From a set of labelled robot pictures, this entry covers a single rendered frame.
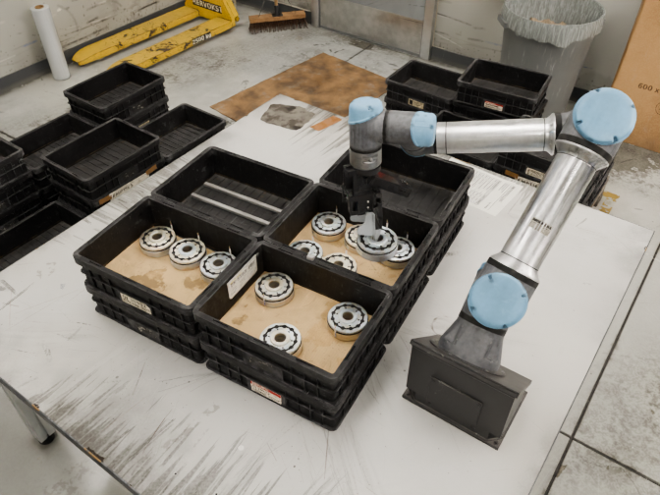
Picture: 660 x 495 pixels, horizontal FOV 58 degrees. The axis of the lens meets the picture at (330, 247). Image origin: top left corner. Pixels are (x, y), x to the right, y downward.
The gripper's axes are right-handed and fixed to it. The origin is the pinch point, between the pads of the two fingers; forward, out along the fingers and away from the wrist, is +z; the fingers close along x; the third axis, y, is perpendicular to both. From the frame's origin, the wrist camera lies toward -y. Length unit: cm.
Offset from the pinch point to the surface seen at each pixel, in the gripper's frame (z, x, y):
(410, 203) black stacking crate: 13.1, -31.0, -22.0
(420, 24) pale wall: 34, -297, -133
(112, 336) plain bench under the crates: 28, -14, 72
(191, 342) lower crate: 20, 4, 50
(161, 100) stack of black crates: 25, -185, 53
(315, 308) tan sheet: 17.7, 3.8, 17.3
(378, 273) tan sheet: 16.7, -4.2, -2.7
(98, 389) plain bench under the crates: 30, 3, 75
